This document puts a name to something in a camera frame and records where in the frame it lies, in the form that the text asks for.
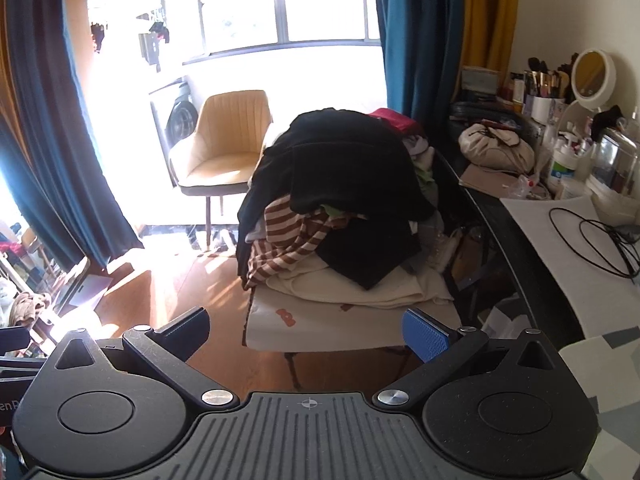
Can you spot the blue curtain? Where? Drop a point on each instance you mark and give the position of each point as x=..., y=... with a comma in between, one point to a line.
x=425, y=35
x=60, y=135

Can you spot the small card box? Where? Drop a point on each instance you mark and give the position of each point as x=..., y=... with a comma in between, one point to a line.
x=480, y=80

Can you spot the white cup of makeup brushes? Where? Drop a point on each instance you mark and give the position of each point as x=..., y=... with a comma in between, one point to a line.
x=542, y=82

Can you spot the light grey garment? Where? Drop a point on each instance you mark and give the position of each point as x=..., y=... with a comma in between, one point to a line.
x=420, y=152

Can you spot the brown paper envelope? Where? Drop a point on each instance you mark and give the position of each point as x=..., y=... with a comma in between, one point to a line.
x=487, y=177

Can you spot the brown striped garment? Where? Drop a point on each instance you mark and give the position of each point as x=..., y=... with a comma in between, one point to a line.
x=285, y=252

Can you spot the black garment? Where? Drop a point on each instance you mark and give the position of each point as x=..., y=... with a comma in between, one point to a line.
x=345, y=160

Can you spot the clothes on drying rack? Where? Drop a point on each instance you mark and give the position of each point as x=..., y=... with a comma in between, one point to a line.
x=150, y=45

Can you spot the white brush cup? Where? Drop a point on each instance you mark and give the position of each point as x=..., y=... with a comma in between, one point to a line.
x=545, y=107

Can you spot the brown crumpled cloth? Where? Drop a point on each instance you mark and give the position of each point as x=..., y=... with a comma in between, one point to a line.
x=30, y=307

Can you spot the grey laptop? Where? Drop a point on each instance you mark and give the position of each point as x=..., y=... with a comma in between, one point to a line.
x=75, y=285

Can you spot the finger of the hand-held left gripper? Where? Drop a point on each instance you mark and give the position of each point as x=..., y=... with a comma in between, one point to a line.
x=12, y=337

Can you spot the round white mirror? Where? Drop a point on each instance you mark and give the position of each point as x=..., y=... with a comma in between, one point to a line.
x=592, y=75

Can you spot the white pump bottle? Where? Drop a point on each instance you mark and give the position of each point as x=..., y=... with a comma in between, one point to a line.
x=560, y=170

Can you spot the cream cloth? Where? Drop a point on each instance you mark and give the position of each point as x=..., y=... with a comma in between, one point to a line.
x=320, y=291

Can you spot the mustard yellow curtain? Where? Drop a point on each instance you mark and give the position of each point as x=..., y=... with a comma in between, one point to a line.
x=492, y=10
x=7, y=85

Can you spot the beige upholstered chair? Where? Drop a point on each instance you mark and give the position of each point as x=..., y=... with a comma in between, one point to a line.
x=225, y=130

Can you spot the washing machine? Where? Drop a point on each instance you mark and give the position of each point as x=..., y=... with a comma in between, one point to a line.
x=177, y=120

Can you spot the cluttered shelf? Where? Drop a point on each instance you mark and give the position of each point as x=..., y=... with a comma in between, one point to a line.
x=20, y=260

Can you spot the beige bag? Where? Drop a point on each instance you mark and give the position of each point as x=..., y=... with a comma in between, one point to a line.
x=500, y=152

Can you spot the clear organizer box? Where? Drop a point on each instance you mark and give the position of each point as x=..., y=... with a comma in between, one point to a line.
x=612, y=157

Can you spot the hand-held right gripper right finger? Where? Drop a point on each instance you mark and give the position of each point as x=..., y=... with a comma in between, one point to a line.
x=425, y=335

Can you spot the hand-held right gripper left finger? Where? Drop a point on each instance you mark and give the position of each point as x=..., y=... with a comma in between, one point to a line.
x=182, y=330

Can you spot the white sheet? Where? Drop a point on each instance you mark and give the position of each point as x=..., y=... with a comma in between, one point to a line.
x=560, y=280

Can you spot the white cushioned stool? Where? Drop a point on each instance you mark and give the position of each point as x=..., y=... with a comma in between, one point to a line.
x=310, y=327

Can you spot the row of cosmetic bottles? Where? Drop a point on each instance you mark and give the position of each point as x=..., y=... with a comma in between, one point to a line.
x=517, y=92

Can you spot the dark window frame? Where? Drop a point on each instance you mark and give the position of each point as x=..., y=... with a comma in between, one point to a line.
x=240, y=52

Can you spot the black desk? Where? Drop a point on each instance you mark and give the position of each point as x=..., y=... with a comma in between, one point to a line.
x=520, y=260

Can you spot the red cloth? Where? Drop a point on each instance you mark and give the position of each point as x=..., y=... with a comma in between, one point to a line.
x=395, y=119

